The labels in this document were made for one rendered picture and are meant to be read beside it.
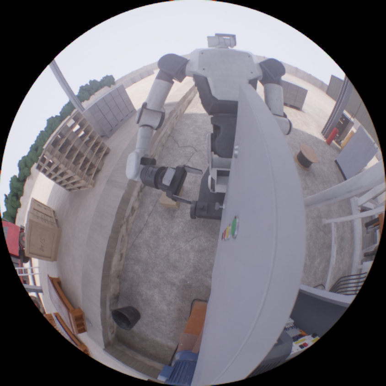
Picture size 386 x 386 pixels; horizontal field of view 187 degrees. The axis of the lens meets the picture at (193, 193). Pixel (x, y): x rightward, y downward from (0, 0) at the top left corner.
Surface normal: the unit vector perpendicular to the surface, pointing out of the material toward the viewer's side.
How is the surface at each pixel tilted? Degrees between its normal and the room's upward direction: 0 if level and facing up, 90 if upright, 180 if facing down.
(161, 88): 80
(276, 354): 25
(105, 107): 90
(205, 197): 0
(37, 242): 90
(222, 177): 11
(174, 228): 0
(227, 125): 57
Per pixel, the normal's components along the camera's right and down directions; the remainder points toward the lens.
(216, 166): -0.12, -0.63
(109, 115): 0.90, 0.31
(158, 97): 0.37, 0.72
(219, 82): -0.15, 0.53
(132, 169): -0.33, -0.02
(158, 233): -0.16, -0.42
